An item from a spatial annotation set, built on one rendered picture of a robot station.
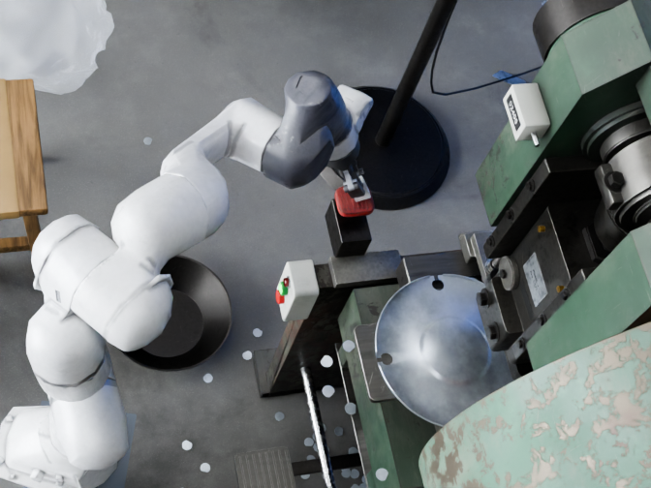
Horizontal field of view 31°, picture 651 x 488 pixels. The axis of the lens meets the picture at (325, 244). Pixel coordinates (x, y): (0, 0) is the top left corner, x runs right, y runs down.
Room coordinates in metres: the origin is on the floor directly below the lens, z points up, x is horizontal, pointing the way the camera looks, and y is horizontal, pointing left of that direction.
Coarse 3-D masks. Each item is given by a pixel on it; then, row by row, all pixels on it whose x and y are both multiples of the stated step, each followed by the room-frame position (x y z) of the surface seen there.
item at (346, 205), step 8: (336, 192) 1.14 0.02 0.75; (344, 192) 1.15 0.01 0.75; (336, 200) 1.13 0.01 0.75; (344, 200) 1.13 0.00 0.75; (352, 200) 1.14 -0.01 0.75; (360, 200) 1.15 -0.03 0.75; (368, 200) 1.15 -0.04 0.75; (344, 208) 1.12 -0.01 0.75; (352, 208) 1.12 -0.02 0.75; (360, 208) 1.13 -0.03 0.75; (368, 208) 1.14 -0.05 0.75; (344, 216) 1.11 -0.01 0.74; (352, 216) 1.12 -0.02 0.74
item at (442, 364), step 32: (416, 288) 1.01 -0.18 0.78; (448, 288) 1.03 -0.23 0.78; (480, 288) 1.06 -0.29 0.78; (384, 320) 0.92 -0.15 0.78; (416, 320) 0.95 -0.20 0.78; (448, 320) 0.97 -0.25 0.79; (480, 320) 1.00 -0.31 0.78; (384, 352) 0.87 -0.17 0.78; (416, 352) 0.89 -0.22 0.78; (448, 352) 0.91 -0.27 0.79; (480, 352) 0.94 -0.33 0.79; (416, 384) 0.83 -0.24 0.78; (448, 384) 0.86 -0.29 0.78; (480, 384) 0.88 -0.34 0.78; (448, 416) 0.80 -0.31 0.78
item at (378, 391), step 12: (372, 324) 0.91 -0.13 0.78; (360, 336) 0.88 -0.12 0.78; (372, 336) 0.89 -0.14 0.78; (360, 348) 0.86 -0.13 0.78; (372, 348) 0.87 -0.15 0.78; (360, 360) 0.84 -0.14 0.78; (372, 360) 0.84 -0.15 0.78; (384, 360) 0.85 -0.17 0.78; (372, 372) 0.82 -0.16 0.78; (372, 384) 0.80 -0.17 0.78; (384, 384) 0.81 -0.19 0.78; (372, 396) 0.78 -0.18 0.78; (384, 396) 0.79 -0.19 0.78
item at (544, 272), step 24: (552, 216) 1.00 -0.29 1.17; (576, 216) 1.01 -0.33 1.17; (528, 240) 1.00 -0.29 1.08; (552, 240) 0.97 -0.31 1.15; (576, 240) 0.97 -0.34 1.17; (600, 240) 0.98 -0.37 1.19; (504, 264) 0.99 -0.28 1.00; (528, 264) 0.97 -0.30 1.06; (552, 264) 0.94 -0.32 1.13; (576, 264) 0.93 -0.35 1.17; (504, 288) 0.97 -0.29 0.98; (528, 288) 0.95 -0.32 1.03; (552, 288) 0.92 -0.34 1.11; (480, 312) 0.95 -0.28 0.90; (504, 312) 0.92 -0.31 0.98; (528, 312) 0.92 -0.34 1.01; (504, 336) 0.89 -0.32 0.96; (528, 360) 0.90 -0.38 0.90
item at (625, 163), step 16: (640, 144) 0.98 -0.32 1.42; (624, 160) 0.97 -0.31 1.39; (640, 160) 0.96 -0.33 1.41; (608, 176) 0.95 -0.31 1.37; (624, 176) 0.95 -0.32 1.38; (640, 176) 0.94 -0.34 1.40; (608, 192) 0.93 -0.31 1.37; (624, 192) 0.93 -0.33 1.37; (640, 192) 0.93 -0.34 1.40; (608, 208) 0.92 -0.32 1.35; (624, 208) 0.92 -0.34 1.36; (608, 224) 0.95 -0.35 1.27; (624, 224) 0.93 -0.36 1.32; (608, 240) 0.95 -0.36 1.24
